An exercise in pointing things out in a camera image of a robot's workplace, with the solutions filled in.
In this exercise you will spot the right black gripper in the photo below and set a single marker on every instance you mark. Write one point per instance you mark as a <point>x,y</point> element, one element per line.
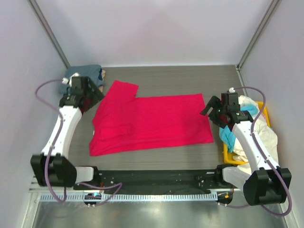
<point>215,111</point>

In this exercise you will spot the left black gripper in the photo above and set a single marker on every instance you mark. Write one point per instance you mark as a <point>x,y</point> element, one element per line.
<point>90,92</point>

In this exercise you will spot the red t shirt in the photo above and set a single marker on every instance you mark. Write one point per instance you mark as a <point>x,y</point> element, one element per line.
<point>125,122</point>

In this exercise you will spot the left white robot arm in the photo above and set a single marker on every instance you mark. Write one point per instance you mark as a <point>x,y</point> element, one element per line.
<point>51,166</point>

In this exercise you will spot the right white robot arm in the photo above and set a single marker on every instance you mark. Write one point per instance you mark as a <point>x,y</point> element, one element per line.
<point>261,164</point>

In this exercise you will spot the folded blue-grey t shirt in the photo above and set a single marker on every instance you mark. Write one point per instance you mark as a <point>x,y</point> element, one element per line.
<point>92,71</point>

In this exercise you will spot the light blue t shirt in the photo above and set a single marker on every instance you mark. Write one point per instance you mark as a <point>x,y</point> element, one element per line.
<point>227,136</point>

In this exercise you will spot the yellow plastic bin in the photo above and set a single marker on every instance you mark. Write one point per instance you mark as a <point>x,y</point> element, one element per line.
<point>228,156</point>

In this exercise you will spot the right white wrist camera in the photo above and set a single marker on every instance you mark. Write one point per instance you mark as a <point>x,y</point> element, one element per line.
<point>231,90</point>

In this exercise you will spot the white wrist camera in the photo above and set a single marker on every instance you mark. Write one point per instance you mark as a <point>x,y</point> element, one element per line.
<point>231,90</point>
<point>68,81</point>

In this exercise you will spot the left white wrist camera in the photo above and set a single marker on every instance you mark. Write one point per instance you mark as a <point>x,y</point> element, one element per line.
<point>68,81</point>

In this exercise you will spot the left aluminium frame post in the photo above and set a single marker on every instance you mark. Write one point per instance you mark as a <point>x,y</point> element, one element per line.
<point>47,28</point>

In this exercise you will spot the aluminium frame post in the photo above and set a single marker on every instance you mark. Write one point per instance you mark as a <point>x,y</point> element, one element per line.
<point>258,32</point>
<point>47,28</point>

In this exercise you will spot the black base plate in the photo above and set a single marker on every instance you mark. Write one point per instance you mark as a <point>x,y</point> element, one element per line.
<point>160,181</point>

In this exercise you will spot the aluminium rail frame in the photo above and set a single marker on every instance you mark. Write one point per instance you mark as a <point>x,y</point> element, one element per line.
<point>259,186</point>

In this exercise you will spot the slotted white cable duct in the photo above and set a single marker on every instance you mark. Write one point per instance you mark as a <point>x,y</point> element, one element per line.
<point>98,197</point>

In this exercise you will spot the right aluminium frame post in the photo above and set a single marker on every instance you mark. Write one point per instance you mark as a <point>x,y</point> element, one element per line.
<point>258,32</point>

